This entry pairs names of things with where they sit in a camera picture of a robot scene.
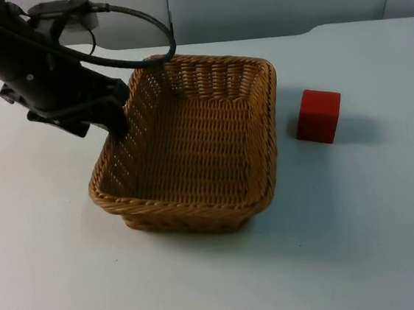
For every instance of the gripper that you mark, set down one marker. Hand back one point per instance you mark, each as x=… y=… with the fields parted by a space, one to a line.
x=63 y=92

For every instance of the pale brown wicker basket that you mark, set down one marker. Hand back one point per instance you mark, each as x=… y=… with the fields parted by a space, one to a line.
x=195 y=152

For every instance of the red cube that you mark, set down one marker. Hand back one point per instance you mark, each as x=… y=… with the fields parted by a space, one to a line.
x=317 y=115

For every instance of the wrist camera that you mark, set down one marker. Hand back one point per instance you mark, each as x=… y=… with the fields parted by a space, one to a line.
x=56 y=11

